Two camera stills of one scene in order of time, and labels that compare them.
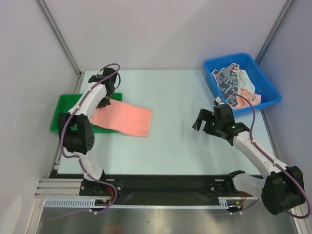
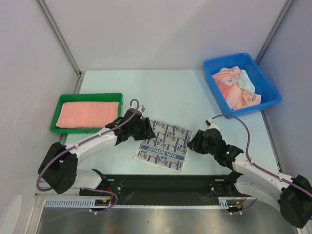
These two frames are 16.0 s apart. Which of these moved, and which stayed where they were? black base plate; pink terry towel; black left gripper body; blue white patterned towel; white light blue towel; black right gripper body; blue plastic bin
Moved: black left gripper body; pink terry towel; black right gripper body; blue white patterned towel
Stayed: blue plastic bin; black base plate; white light blue towel
